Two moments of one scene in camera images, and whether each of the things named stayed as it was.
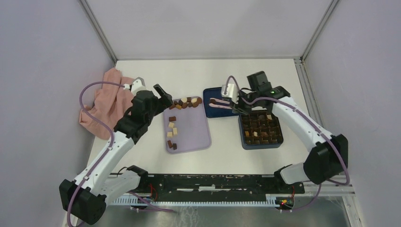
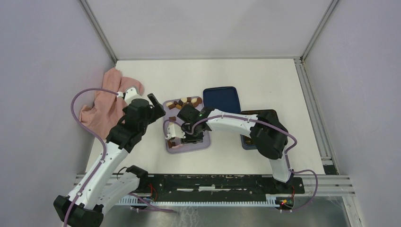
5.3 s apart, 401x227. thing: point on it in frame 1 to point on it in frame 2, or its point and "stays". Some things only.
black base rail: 203,187 stays
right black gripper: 238,107 to 187,139
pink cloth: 110,103 stays
